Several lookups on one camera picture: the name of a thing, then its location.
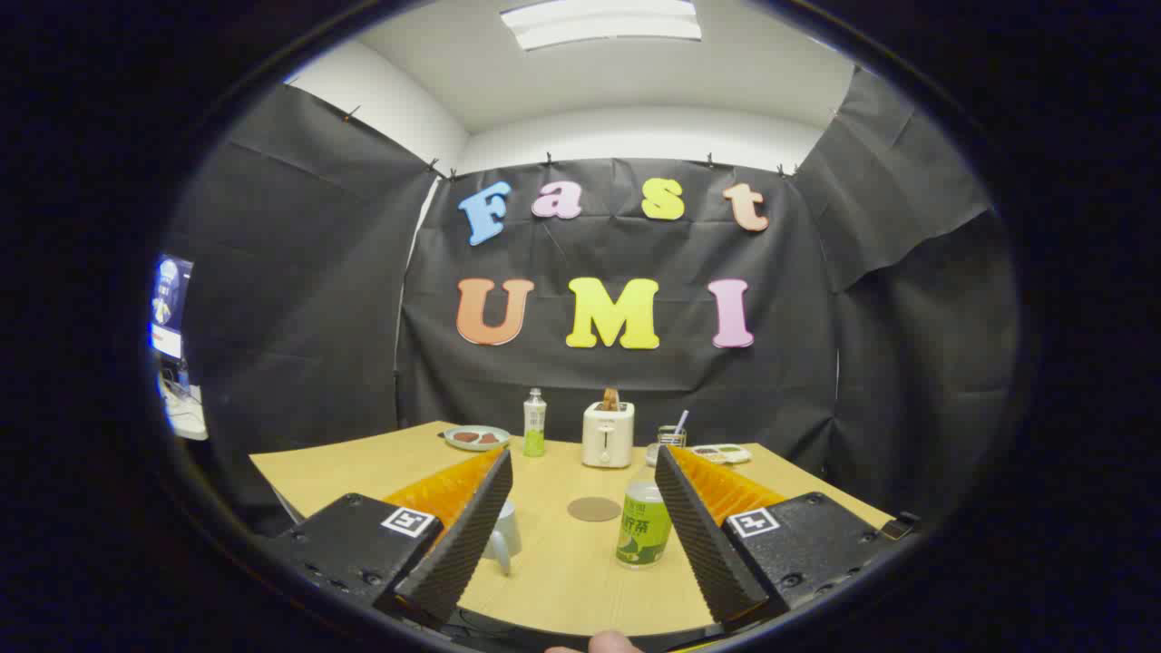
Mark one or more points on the small capped green bottle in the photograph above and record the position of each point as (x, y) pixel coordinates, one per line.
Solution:
(535, 426)

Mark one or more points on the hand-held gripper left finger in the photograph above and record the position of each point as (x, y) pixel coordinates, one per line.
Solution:
(467, 535)

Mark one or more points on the round brown coaster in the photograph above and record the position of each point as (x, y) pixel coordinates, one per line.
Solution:
(594, 509)

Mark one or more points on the white divided tray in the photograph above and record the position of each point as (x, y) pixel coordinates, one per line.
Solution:
(721, 453)

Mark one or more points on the white straw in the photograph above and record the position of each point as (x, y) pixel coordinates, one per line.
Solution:
(681, 421)

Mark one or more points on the glass jar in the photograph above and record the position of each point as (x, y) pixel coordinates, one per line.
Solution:
(671, 439)

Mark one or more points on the green label juice bottle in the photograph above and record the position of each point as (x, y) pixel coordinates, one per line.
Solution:
(639, 531)

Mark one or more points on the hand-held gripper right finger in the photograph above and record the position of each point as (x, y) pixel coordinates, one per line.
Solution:
(703, 535)

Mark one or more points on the white cup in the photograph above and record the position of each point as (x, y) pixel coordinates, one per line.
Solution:
(506, 535)

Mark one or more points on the computer monitor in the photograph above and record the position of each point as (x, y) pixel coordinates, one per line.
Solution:
(170, 308)

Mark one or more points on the white side desk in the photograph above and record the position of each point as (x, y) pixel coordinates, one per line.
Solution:
(186, 419)

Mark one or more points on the pale green plate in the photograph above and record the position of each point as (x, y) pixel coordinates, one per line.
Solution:
(476, 447)

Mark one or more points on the toast slice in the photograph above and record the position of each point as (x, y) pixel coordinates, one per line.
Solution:
(610, 399)

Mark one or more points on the white toaster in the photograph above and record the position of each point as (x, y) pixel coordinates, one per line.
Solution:
(608, 435)

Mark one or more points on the black backdrop cloth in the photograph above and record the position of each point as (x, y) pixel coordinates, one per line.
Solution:
(544, 372)

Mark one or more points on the wooden table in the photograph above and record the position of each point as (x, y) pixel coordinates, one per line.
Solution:
(562, 580)

